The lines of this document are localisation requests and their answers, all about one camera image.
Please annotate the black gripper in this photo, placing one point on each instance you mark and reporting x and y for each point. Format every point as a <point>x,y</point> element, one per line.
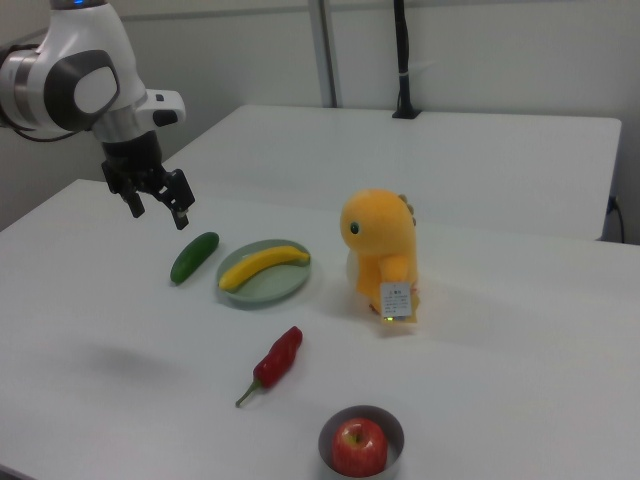
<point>134,160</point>

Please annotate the green cucumber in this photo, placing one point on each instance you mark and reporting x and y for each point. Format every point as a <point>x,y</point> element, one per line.
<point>194,257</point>

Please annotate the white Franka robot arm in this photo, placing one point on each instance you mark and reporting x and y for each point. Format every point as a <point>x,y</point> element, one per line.
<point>85,75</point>

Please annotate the grey bowl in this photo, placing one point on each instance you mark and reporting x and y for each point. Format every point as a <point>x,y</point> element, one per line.
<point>330,440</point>

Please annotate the yellow banana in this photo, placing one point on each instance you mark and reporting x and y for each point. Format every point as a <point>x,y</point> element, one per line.
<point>260,266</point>

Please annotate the pale green plate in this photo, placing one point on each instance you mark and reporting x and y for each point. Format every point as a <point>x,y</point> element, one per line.
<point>270,287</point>

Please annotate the red chili pepper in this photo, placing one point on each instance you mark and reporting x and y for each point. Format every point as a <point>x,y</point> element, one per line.
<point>280,357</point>

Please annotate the orange dinosaur plush toy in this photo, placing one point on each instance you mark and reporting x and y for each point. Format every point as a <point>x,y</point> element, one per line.
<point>380,235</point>

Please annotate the white paper tag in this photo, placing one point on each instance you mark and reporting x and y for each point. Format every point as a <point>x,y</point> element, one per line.
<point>397,300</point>

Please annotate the red apple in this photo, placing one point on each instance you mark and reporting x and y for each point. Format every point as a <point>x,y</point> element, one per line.
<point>359,447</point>

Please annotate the grey partition post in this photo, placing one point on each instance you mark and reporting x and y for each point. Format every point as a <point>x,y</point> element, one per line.
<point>326,50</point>

